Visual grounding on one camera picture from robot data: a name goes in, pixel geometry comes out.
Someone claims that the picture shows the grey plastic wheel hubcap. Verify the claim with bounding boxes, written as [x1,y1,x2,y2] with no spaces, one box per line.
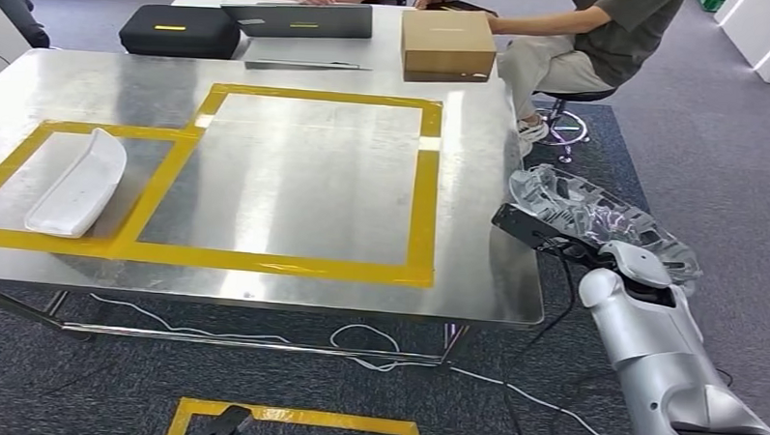
[505,161,708,298]

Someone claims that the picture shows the stainless steel workbench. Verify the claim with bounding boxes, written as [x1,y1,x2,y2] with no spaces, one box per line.
[0,47,554,371]

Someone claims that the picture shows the white plastic trim part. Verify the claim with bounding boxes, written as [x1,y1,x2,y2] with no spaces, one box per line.
[23,125,129,241]

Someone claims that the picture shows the white desk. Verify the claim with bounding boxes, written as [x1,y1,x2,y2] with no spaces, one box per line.
[169,0,509,77]

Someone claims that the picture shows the brown cardboard box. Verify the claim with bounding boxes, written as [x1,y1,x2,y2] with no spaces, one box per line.
[399,8,499,78]

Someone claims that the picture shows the yellow floor tape square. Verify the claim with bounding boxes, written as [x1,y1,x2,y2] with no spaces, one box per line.
[164,396,422,435]

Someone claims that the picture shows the grey laptop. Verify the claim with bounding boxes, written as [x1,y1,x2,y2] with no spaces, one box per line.
[219,0,374,43]

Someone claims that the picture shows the black remote controller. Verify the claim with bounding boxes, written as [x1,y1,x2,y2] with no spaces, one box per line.
[424,0,499,17]

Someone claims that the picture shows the black seat chrome stool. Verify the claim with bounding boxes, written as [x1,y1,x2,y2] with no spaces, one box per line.
[532,84,617,166]

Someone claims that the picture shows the black carrying case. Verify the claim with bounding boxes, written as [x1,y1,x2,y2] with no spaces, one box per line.
[118,2,243,61]

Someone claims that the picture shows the white partition panels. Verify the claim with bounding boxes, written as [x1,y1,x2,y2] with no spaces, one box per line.
[712,0,770,85]

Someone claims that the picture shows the large yellow tape frame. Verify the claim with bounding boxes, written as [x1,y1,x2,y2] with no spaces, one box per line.
[110,79,443,290]

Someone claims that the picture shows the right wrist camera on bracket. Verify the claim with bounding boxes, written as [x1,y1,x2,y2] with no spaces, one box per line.
[490,202,611,264]

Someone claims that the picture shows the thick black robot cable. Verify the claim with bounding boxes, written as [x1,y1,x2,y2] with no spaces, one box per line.
[502,233,581,435]

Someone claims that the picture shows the long white floor cable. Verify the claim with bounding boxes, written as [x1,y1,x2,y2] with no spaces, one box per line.
[85,293,642,435]

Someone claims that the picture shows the small yellow tape frame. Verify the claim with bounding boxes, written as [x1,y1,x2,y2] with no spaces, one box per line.
[0,119,204,262]

